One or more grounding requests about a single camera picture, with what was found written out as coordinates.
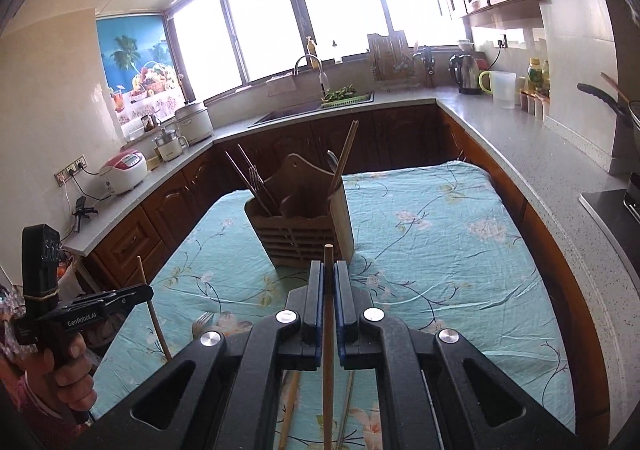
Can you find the black clamp tripod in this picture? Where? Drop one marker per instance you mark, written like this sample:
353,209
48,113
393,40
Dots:
82,212

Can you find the palm tree wall poster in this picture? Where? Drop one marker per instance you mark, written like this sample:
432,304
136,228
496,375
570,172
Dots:
135,64

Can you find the floral teal tablecloth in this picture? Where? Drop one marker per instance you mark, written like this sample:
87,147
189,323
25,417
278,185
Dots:
425,255

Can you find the cooking oil bottles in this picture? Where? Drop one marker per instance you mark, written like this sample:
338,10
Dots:
537,77

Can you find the cutting board rack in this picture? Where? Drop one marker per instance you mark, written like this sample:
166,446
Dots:
390,54

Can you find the person's left hand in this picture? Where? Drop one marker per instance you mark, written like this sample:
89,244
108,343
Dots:
77,387

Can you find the electric kettle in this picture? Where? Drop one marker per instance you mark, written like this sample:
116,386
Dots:
466,74

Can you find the small white blender jug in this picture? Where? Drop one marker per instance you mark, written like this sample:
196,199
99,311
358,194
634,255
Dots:
169,144

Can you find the metal spoon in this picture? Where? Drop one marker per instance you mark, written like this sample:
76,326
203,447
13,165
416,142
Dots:
333,162

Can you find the kitchen window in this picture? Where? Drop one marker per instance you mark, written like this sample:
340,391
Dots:
310,14

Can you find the yellow dish soap bottle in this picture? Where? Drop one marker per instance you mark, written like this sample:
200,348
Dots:
312,52

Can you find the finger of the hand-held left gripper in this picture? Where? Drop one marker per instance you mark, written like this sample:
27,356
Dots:
135,297

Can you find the black wok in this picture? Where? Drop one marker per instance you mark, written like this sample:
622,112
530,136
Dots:
607,97

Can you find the metal kitchen faucet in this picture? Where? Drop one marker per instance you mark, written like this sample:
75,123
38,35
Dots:
320,74

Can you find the gas stove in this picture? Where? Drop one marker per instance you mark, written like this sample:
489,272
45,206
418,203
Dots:
612,205

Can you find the wooden lower cabinets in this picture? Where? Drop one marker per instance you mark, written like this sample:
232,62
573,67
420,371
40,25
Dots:
165,205

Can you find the white slow cooker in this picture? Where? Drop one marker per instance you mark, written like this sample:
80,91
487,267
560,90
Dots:
194,122

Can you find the light bamboo chopstick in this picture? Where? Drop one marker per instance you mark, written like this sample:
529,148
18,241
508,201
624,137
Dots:
156,325
288,405

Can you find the white cloth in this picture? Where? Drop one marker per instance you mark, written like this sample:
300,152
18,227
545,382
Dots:
280,85

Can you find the row of spice jars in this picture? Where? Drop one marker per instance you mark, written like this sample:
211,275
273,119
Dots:
532,104

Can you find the metal chopstick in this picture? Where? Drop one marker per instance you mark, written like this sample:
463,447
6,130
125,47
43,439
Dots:
245,182
346,405
257,177

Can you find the kitchen sink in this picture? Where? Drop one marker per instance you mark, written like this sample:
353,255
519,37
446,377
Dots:
290,112

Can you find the wall socket strip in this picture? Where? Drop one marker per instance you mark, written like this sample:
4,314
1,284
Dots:
70,170

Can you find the metal fork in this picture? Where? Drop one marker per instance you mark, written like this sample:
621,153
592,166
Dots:
257,185
202,324

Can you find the small bottle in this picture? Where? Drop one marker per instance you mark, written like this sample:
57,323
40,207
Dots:
336,53

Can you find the green vegetable basket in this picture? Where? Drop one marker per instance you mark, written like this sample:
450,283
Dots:
340,95

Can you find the wooden utensil holder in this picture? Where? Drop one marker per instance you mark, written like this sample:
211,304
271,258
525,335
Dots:
300,235

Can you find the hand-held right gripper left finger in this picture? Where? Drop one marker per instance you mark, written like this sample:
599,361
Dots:
314,315

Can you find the brown wooden chopstick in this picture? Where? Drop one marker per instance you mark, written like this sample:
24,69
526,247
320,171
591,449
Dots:
349,154
345,154
328,380

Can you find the kitchen tool cup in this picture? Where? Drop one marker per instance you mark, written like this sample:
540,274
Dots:
425,64

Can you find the white and red rice cooker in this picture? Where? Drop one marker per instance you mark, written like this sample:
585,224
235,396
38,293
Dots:
122,172

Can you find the person's left forearm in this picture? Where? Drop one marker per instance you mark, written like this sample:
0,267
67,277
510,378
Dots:
20,400

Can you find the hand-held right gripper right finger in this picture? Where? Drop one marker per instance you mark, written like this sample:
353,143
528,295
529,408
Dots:
344,315

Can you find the wall socket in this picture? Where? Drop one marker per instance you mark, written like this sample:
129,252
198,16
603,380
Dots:
501,40

